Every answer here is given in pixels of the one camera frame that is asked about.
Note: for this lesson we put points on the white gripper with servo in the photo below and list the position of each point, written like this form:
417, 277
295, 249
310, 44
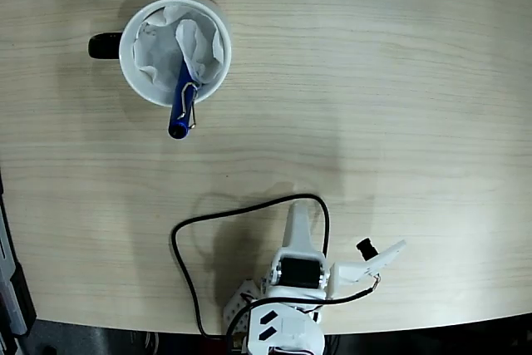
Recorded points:
300, 273

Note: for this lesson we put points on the blue metallic pen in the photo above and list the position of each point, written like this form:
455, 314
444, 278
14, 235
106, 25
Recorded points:
178, 122

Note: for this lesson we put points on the crumpled white paper tissue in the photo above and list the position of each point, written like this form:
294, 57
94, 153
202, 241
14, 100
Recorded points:
158, 51

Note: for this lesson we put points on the black camera on white mount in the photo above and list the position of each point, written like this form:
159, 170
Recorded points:
365, 249

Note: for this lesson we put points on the grey metal bracket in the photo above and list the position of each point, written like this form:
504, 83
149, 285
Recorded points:
7, 284

